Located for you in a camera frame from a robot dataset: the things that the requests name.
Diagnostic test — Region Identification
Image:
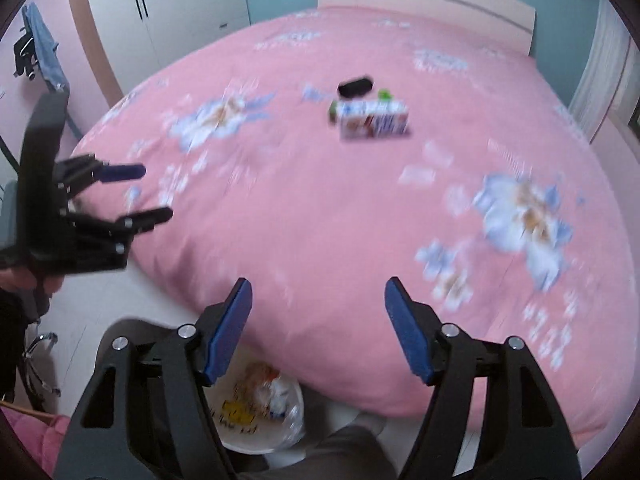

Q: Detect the long milk carton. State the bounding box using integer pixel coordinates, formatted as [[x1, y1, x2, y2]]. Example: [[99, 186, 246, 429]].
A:
[[327, 89, 413, 142]]

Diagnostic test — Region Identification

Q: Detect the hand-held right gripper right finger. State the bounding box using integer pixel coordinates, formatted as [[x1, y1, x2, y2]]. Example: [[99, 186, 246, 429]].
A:
[[384, 276, 583, 480]]

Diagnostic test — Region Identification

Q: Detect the pale curtain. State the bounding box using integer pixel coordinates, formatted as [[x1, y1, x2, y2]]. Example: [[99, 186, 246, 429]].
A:
[[567, 0, 631, 143]]

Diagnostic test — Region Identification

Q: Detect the chrome chair base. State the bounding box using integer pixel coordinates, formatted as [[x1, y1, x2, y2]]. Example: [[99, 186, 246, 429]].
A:
[[22, 332, 62, 397]]

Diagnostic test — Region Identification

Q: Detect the person's left hand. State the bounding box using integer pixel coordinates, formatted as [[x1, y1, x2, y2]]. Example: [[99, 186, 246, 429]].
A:
[[0, 265, 65, 295]]

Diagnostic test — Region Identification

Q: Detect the pink floral bedspread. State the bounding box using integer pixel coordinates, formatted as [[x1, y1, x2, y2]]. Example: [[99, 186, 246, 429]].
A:
[[70, 5, 626, 448]]

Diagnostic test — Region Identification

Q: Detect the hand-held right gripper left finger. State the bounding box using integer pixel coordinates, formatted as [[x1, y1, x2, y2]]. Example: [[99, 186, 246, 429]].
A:
[[52, 277, 253, 480]]

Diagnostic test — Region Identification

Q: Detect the pink quilted garment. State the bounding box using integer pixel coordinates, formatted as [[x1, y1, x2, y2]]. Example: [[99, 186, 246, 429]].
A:
[[0, 405, 71, 480]]

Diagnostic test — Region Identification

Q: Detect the cream bed headboard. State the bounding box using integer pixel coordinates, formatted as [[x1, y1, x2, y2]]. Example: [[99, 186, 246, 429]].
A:
[[317, 0, 537, 56]]

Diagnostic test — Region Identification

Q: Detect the white wardrobe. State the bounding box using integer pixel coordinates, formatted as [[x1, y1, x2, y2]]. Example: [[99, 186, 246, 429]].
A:
[[65, 0, 251, 101]]

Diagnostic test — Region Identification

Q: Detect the small black case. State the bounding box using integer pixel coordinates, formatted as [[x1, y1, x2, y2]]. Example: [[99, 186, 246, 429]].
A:
[[337, 74, 373, 99]]

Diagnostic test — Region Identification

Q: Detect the hanging blue cloth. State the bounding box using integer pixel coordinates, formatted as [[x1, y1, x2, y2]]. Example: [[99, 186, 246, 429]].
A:
[[22, 2, 68, 91]]

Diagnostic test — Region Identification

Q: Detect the white paper bucket with liner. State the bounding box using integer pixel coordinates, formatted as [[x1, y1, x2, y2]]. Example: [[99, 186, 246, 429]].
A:
[[207, 360, 306, 456]]

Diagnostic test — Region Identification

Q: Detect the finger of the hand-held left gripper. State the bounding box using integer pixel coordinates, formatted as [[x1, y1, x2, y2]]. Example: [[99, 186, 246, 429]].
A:
[[65, 206, 174, 250], [55, 155, 147, 196]]

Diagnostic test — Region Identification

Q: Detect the person's right leg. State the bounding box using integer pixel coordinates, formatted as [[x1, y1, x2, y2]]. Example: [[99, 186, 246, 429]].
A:
[[235, 422, 401, 480]]

